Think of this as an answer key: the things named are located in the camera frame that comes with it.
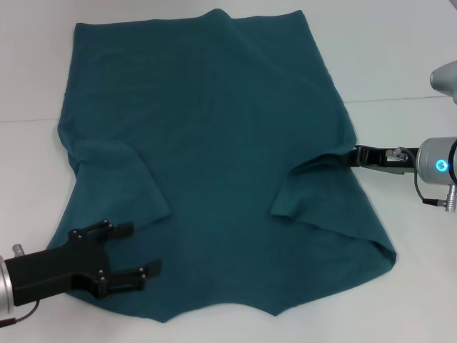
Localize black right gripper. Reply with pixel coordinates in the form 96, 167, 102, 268
351, 144, 421, 177

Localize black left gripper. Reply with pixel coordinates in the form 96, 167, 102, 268
4, 220, 164, 307

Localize teal blue shirt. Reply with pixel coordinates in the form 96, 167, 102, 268
48, 9, 399, 324

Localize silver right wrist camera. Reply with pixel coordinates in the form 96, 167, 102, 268
429, 60, 457, 105

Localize thin left gripper cable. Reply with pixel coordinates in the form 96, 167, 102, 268
0, 302, 41, 325

